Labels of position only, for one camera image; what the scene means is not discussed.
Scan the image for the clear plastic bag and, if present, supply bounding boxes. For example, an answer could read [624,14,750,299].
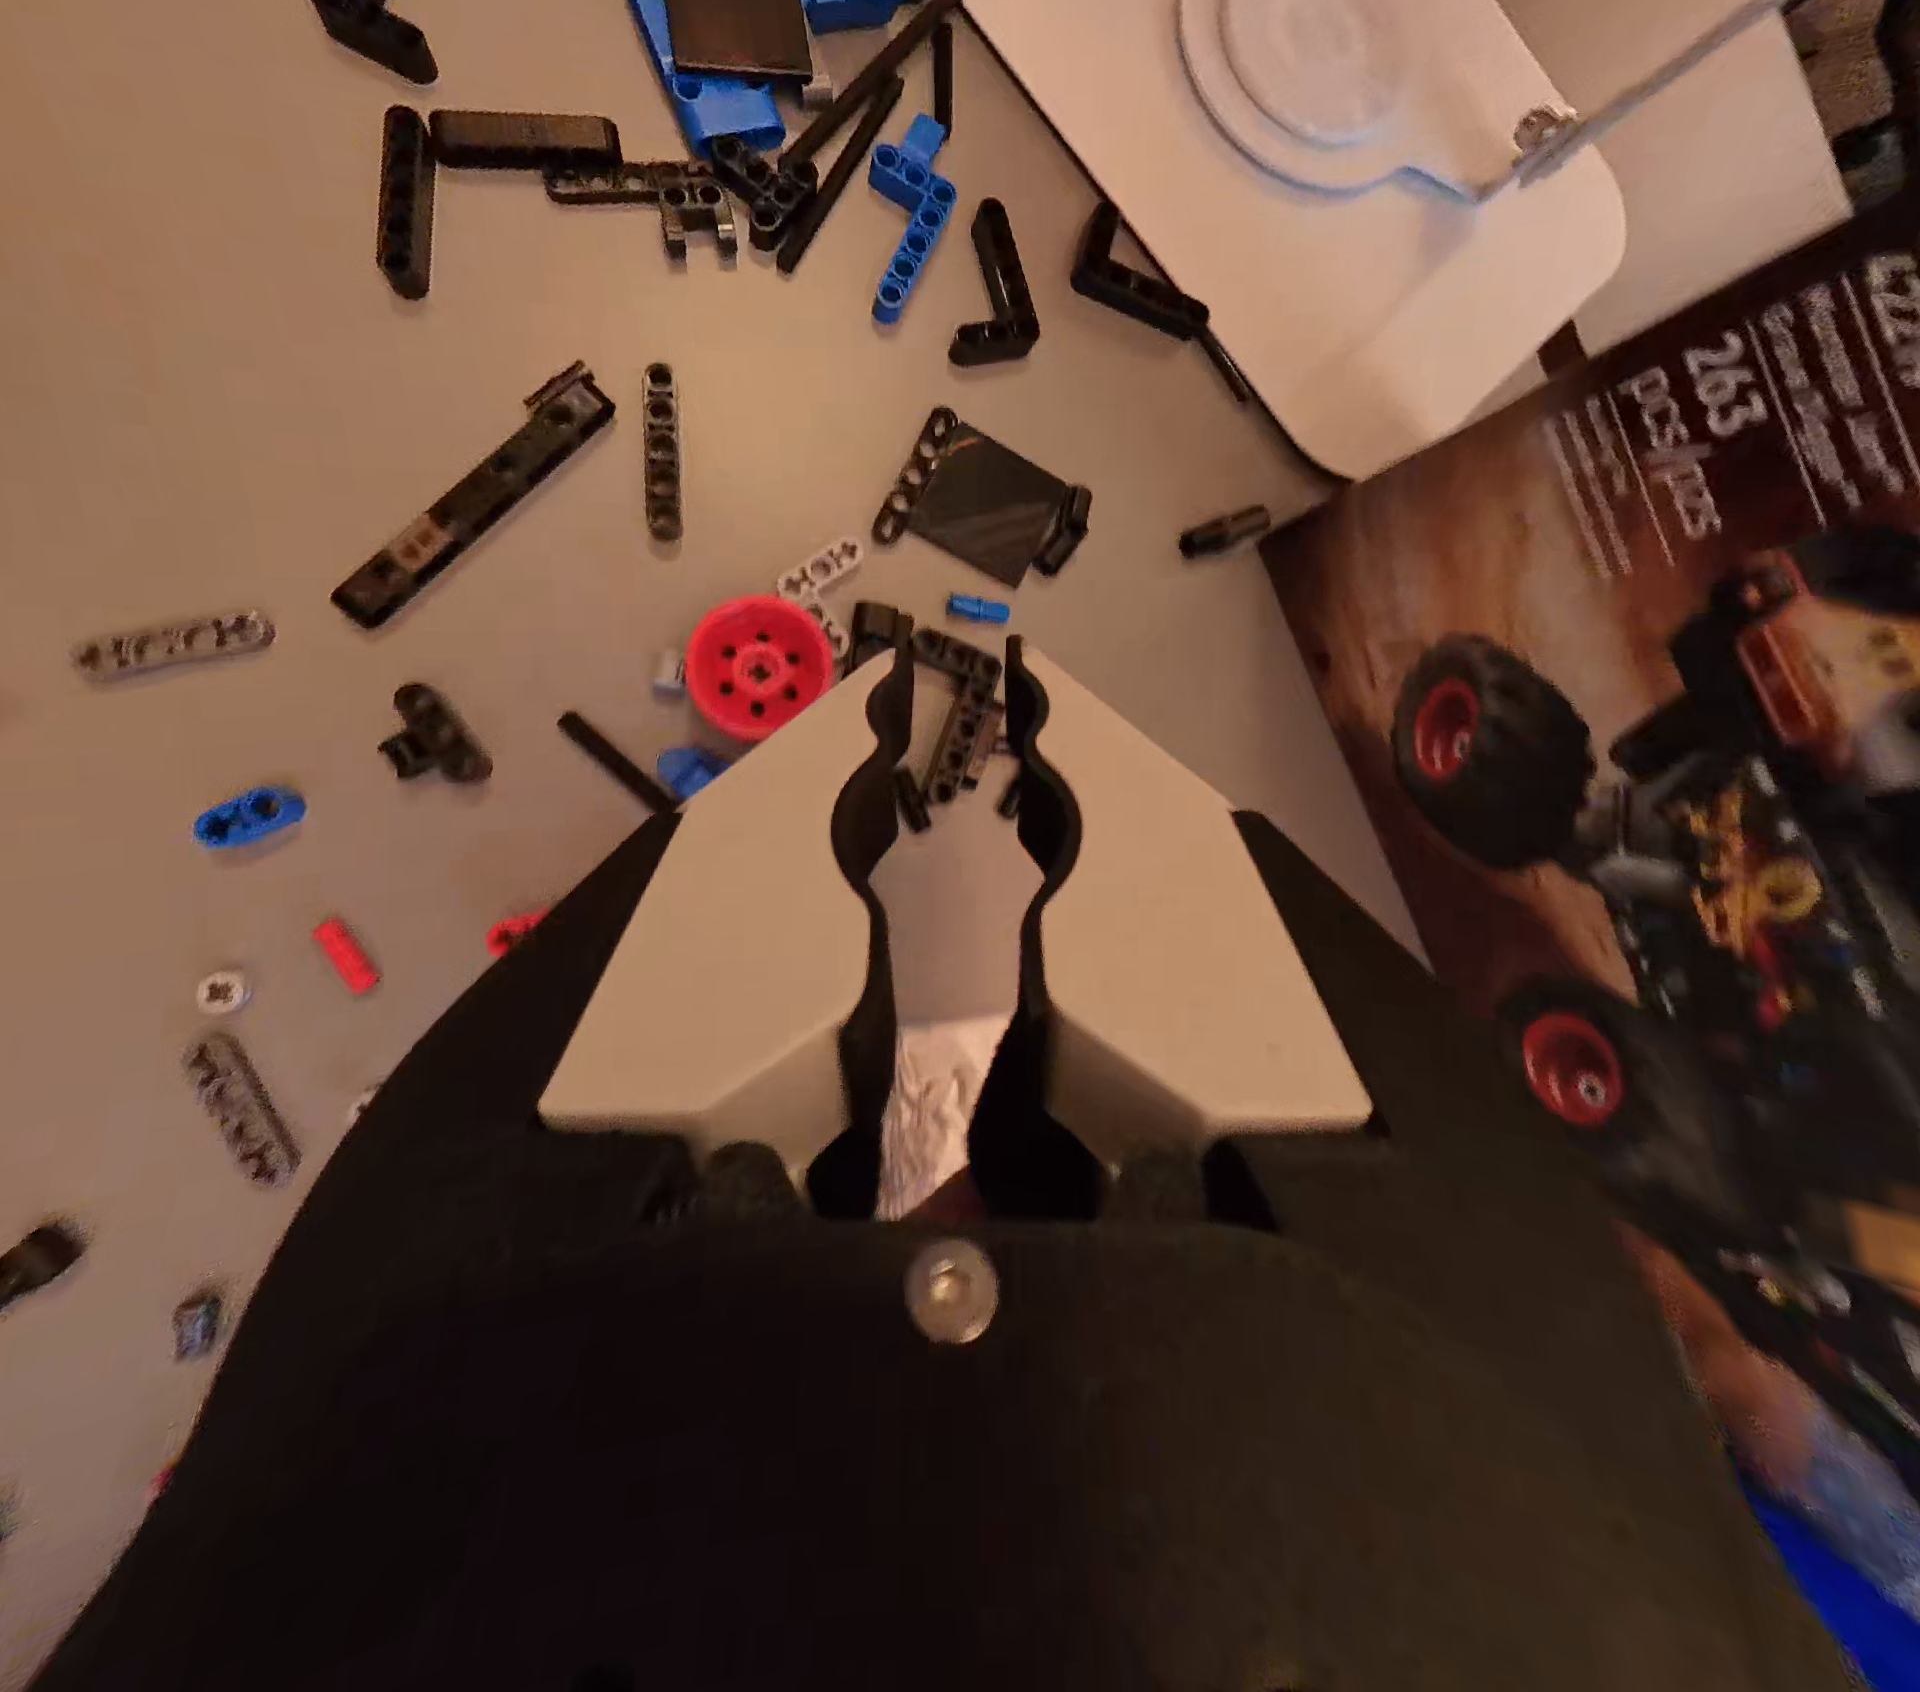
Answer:
[883,1024,1003,1223]

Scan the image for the scattered black toy beams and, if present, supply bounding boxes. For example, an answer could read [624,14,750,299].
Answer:
[305,0,1274,833]

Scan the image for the blue small connector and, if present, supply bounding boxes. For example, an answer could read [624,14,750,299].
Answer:
[191,787,305,850]

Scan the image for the grey thin beam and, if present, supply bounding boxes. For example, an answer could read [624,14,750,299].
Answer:
[182,1033,302,1189]

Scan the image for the blue angled beam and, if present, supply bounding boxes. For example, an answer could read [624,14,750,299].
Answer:
[870,114,959,326]

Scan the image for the black square panel piece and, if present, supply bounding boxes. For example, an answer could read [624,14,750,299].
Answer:
[654,0,815,84]
[871,405,1094,593]

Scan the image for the dark toy set box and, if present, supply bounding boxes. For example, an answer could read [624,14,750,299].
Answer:
[1256,207,1920,1549]

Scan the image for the white rounded board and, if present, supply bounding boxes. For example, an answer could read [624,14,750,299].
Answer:
[883,0,1630,482]

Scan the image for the grey small connector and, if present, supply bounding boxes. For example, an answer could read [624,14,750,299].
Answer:
[72,612,275,682]

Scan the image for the red toy wheel hub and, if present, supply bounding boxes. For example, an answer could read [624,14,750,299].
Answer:
[683,596,834,743]

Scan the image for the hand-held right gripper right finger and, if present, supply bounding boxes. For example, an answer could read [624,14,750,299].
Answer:
[965,638,1373,1223]

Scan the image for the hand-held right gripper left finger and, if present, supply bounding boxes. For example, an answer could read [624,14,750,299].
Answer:
[535,643,919,1223]

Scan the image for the long black axle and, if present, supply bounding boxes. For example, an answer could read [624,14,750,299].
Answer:
[557,712,677,815]

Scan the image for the grey desk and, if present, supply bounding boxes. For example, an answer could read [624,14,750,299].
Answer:
[0,0,1854,1650]

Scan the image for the blue storage bin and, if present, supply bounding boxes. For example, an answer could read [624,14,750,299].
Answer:
[1724,1422,1920,1692]

